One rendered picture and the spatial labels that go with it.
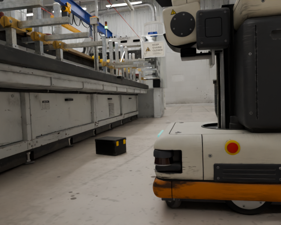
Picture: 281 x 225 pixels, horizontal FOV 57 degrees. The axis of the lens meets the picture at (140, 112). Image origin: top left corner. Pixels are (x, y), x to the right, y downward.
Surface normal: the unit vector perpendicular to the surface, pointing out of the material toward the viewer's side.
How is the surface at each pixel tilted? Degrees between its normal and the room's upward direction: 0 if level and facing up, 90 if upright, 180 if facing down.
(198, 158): 90
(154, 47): 90
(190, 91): 90
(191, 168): 90
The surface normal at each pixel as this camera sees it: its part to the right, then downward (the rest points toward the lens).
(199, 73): -0.18, 0.06
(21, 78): 0.98, -0.03
